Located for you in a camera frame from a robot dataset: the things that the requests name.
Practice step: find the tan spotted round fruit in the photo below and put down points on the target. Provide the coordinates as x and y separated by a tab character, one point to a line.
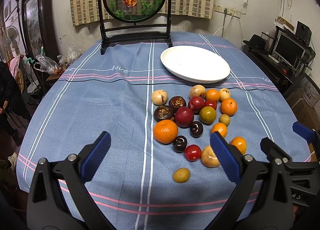
208	157

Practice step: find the small green-yellow longan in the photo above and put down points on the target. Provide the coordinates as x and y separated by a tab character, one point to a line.
225	119

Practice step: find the wall power strip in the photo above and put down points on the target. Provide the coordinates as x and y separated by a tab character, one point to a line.
228	11

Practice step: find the black speaker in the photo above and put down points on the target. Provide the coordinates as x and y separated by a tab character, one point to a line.
303	32

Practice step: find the mandarin with dark spots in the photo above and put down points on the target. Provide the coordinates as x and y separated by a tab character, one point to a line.
229	107

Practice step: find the small spotted pale fruit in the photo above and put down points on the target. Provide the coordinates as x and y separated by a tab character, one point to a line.
224	94

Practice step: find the cardboard box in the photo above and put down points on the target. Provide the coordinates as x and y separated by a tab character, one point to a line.
303	98

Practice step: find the round orange fruit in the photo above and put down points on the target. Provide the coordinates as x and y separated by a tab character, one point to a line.
213	95

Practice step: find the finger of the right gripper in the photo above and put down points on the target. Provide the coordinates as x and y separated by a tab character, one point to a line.
273	152
304	132

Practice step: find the black equipment shelf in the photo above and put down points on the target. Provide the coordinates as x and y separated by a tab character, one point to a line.
277	70

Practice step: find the smooth orange fruit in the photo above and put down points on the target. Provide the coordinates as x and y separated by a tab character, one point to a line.
240	143

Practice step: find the beige passion fruit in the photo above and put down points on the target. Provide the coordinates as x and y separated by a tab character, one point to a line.
197	91

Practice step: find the dark cherry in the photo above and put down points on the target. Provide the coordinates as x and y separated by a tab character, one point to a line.
196	129
179	144

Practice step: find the blue striped tablecloth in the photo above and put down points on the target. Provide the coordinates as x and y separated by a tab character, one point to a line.
111	92

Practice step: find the black framed goldfish screen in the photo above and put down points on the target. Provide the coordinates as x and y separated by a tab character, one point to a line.
134	20

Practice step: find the pale melon purple stripe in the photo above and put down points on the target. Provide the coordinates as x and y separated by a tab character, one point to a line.
159	97

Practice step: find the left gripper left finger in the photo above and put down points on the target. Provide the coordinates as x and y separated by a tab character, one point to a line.
47	208

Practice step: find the black hat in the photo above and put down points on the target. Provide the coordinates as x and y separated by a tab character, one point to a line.
256	42

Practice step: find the clear plastic bag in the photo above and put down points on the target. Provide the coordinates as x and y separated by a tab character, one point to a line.
44	64

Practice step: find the standing fan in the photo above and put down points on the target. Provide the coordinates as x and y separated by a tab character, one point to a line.
12	39

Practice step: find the small orange kumquat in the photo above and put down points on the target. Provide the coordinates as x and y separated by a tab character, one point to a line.
221	128

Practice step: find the large red plum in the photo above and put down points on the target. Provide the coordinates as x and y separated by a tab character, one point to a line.
184	117

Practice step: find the large orange mandarin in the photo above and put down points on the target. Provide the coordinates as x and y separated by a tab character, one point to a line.
165	131

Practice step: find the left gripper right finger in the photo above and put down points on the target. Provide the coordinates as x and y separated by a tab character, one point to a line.
273	207

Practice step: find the dark framed painting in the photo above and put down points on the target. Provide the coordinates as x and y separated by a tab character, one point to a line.
38	28

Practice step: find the green-orange tomato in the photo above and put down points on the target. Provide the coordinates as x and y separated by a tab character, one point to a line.
207	114

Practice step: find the smaller red plum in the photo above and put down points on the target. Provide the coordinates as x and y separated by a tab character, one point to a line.
196	103

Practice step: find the yellow-green longan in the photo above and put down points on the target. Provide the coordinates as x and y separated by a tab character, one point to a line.
181	175

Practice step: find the white round plate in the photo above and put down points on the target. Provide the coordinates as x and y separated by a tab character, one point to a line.
195	64

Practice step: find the computer monitor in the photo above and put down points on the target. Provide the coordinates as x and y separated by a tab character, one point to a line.
288	50

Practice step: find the red cherry tomato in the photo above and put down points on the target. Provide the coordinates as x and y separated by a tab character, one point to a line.
193	153
211	103

